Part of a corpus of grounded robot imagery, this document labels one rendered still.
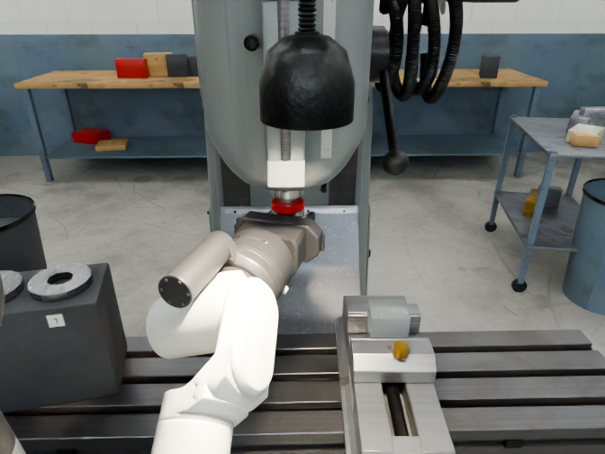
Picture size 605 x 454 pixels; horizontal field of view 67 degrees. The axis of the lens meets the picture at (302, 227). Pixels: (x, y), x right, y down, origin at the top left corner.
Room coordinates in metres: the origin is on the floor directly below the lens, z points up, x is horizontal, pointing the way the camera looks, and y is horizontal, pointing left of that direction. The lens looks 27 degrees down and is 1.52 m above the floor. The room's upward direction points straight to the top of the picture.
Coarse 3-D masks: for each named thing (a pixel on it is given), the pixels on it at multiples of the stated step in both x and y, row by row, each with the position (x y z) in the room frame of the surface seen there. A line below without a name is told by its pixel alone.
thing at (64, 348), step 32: (32, 288) 0.56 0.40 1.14; (64, 288) 0.56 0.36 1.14; (96, 288) 0.58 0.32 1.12; (32, 320) 0.52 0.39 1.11; (64, 320) 0.53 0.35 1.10; (96, 320) 0.54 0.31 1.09; (0, 352) 0.51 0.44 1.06; (32, 352) 0.52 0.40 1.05; (64, 352) 0.53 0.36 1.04; (96, 352) 0.54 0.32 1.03; (0, 384) 0.51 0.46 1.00; (32, 384) 0.52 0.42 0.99; (64, 384) 0.53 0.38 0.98; (96, 384) 0.54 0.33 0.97
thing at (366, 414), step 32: (352, 320) 0.61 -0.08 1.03; (416, 320) 0.61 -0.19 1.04; (352, 384) 0.52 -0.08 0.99; (384, 384) 0.52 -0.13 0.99; (416, 384) 0.50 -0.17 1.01; (352, 416) 0.48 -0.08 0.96; (384, 416) 0.44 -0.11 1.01; (416, 416) 0.44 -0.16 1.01; (352, 448) 0.43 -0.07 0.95; (384, 448) 0.39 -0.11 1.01; (416, 448) 0.39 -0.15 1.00; (448, 448) 0.39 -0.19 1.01
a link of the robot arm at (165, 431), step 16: (160, 432) 0.25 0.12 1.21; (176, 432) 0.25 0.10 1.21; (192, 432) 0.25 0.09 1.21; (208, 432) 0.25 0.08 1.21; (224, 432) 0.26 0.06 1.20; (160, 448) 0.24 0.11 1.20; (176, 448) 0.24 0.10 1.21; (192, 448) 0.24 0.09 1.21; (208, 448) 0.24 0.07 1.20; (224, 448) 0.25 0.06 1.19
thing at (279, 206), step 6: (276, 198) 0.59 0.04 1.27; (300, 198) 0.59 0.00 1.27; (276, 204) 0.57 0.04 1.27; (282, 204) 0.57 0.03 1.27; (288, 204) 0.57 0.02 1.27; (294, 204) 0.57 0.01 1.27; (300, 204) 0.57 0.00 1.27; (276, 210) 0.57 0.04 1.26; (282, 210) 0.56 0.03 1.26; (288, 210) 0.56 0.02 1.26; (294, 210) 0.56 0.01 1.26; (300, 210) 0.57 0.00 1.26
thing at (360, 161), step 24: (360, 144) 0.96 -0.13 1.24; (216, 168) 0.95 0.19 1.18; (360, 168) 0.96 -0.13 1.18; (216, 192) 0.97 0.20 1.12; (240, 192) 0.95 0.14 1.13; (264, 192) 0.95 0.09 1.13; (312, 192) 0.96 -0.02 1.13; (336, 192) 0.95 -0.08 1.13; (360, 192) 0.96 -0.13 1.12; (216, 216) 0.97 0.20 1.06; (360, 216) 0.97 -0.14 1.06; (360, 240) 0.98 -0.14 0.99; (360, 264) 0.98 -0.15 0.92
